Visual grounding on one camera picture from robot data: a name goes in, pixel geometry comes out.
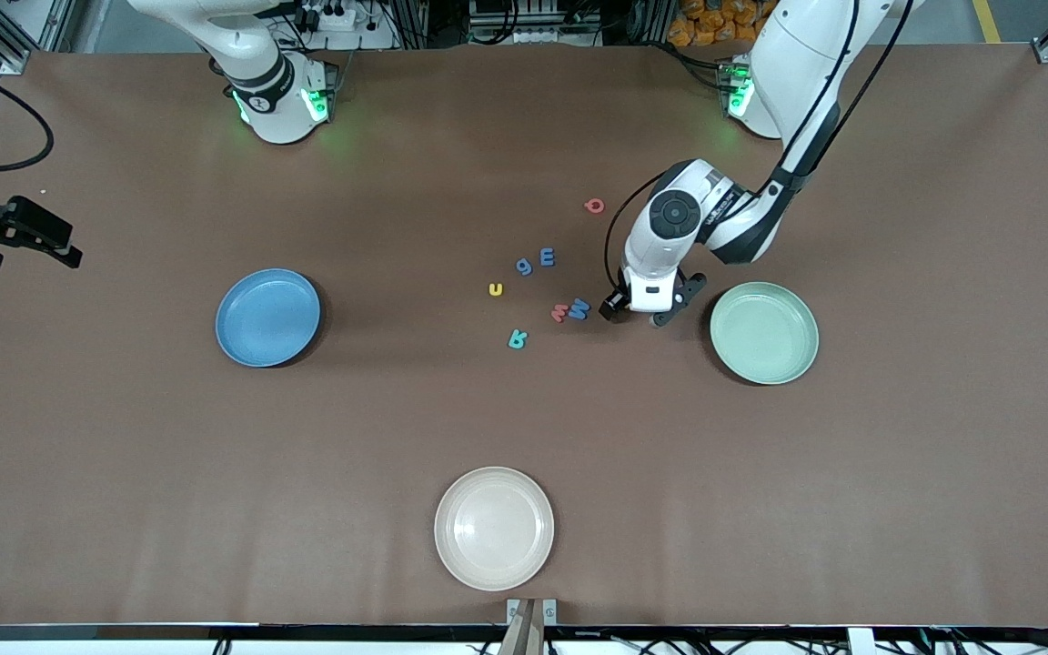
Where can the white power strip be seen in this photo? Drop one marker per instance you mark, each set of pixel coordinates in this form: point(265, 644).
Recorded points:
point(524, 36)
point(337, 18)

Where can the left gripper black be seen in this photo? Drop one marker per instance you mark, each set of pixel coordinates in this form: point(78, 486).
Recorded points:
point(616, 305)

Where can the beige plate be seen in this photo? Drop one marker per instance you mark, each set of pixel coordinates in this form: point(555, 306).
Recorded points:
point(494, 528)

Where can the orange packaged items pile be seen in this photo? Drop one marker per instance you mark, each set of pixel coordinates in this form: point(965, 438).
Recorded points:
point(692, 32)

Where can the blue letter g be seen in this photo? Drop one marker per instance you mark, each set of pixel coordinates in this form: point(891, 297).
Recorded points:
point(528, 267)

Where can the brown camera mount post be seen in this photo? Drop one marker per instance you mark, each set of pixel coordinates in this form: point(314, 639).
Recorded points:
point(524, 637)

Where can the dark equipment rack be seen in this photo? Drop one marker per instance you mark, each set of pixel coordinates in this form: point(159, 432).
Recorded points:
point(597, 18)

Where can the teal letter R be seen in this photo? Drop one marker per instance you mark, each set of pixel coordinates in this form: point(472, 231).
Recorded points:
point(518, 337)

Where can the red letter Q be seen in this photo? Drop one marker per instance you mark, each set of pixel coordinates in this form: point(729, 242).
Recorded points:
point(588, 206)

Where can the blue letter M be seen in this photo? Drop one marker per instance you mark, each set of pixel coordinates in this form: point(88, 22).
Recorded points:
point(579, 309)

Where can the blue letter E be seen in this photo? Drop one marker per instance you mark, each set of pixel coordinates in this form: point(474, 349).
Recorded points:
point(547, 258)

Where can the light green plate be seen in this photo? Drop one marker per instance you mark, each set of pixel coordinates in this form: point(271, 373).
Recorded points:
point(765, 332)

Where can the red-pink letter w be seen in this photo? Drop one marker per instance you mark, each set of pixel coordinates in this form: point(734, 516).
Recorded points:
point(559, 314)

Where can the blue plate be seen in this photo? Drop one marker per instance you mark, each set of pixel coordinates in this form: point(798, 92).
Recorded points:
point(267, 318)

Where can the metal mounting bracket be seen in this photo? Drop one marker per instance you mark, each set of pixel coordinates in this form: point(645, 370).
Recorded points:
point(549, 611)

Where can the paper table cover sheet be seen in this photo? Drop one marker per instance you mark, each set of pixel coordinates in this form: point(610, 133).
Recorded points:
point(124, 455)

